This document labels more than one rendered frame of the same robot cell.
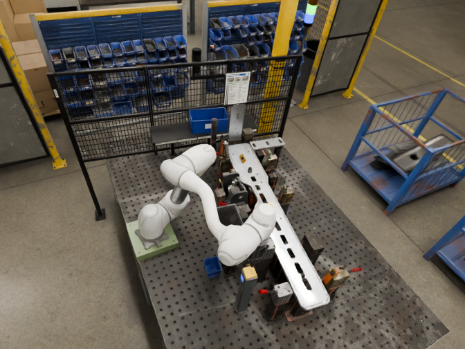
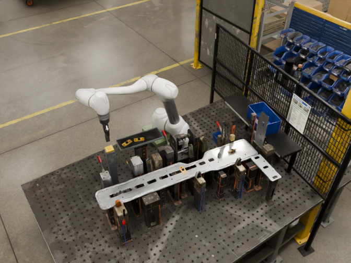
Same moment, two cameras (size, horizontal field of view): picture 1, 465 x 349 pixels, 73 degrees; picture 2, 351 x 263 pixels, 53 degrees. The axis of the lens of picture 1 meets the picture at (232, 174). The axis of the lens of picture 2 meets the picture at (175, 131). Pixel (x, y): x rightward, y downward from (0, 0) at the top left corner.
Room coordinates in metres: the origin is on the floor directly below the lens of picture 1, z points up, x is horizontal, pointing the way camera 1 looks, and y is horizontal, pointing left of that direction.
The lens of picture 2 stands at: (1.22, -2.20, 3.11)
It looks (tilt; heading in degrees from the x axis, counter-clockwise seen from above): 41 degrees down; 87
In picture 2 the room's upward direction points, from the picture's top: straight up
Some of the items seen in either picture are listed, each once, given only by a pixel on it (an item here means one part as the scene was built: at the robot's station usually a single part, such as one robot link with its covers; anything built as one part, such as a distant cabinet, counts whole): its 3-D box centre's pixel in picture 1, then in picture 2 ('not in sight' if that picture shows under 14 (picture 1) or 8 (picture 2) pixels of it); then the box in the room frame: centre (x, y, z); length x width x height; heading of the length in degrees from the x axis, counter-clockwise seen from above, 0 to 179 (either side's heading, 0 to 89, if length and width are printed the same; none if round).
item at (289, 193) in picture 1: (282, 206); (199, 193); (1.49, -0.40, 0.87); 0.12 x 0.09 x 0.35; 113
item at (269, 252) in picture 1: (260, 261); (138, 177); (1.00, -0.24, 0.90); 0.13 x 0.10 x 0.41; 113
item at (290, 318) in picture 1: (304, 303); (110, 210); (0.79, -0.51, 0.84); 0.18 x 0.06 x 0.29; 113
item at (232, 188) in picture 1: (233, 206); (182, 155); (1.38, -0.03, 0.94); 0.18 x 0.13 x 0.49; 23
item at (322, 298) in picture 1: (269, 208); (180, 171); (1.35, -0.28, 1.00); 1.38 x 0.22 x 0.02; 23
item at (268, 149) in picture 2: (245, 147); (265, 162); (2.10, -0.09, 0.88); 0.08 x 0.08 x 0.36; 23
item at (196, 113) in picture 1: (208, 120); (263, 118); (2.12, 0.25, 1.09); 0.30 x 0.17 x 0.13; 108
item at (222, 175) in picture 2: (270, 188); (221, 186); (1.68, -0.31, 0.84); 0.11 x 0.08 x 0.29; 113
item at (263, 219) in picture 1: (261, 221); (100, 102); (0.77, -0.14, 1.61); 0.13 x 0.11 x 0.16; 144
